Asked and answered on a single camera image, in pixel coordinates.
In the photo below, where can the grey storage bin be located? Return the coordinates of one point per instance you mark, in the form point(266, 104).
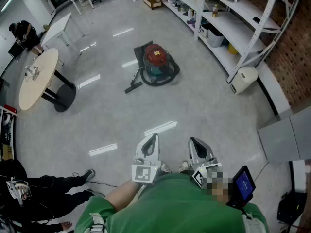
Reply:
point(215, 38)

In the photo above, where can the large white rectangular table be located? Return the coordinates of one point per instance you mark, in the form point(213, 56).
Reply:
point(58, 28)

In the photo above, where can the person's right shoe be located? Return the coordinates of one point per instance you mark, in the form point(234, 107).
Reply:
point(184, 166)

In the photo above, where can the grey cabinet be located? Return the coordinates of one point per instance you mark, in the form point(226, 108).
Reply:
point(284, 137)

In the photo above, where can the person's left forearm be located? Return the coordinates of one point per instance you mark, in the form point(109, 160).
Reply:
point(124, 195)

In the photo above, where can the yellow container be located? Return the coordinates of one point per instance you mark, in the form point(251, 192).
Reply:
point(232, 49)

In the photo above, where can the person's left shoe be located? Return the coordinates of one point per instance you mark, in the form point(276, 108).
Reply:
point(164, 168)

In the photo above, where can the amber drink bottle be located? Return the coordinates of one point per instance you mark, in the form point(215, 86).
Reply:
point(215, 11)

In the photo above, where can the person's shoe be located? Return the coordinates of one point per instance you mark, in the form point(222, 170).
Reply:
point(184, 166)
point(164, 168)

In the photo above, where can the white storage box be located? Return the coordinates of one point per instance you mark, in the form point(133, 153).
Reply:
point(204, 31)

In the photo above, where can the grey floor mat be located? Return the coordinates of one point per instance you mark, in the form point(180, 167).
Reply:
point(139, 52)

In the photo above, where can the round wooden table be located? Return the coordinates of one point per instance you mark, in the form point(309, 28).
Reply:
point(39, 81)

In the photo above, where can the white metal shelving rack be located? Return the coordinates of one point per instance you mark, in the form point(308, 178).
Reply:
point(200, 11)

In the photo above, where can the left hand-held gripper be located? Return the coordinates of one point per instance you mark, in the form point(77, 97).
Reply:
point(143, 173)

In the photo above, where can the side shelf unit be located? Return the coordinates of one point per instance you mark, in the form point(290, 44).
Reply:
point(7, 130)

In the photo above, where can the black handheld screen device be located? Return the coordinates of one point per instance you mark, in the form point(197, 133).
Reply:
point(244, 186)

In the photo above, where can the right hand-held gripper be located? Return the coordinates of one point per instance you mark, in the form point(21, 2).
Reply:
point(201, 176)

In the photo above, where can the white trash bin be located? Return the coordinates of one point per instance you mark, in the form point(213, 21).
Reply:
point(244, 80)

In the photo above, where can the black bag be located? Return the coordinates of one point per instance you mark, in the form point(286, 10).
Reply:
point(291, 207)

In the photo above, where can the red tool case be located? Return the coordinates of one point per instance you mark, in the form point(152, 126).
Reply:
point(155, 57)

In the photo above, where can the black phone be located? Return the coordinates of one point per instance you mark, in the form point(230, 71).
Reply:
point(256, 20)

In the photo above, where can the person's green shirt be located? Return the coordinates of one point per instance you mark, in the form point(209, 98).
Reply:
point(175, 207)

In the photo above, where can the person's right forearm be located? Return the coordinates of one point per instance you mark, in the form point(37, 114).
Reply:
point(219, 193)

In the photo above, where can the small clear glass item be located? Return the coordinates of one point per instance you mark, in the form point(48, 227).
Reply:
point(32, 71)

